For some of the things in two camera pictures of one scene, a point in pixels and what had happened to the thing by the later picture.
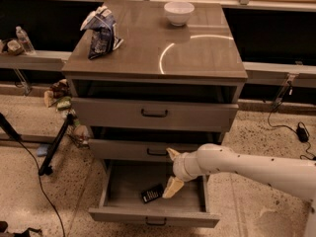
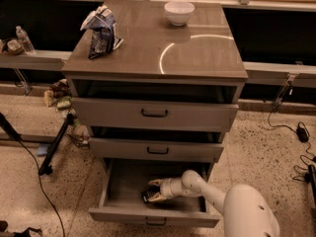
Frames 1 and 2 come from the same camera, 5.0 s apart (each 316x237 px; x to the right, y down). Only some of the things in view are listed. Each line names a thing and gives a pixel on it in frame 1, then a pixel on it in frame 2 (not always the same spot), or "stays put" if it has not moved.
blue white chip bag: x=104 y=35 stays put
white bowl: x=178 y=12 stays put
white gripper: x=180 y=167 to x=168 y=190
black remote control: x=152 y=194 stays put
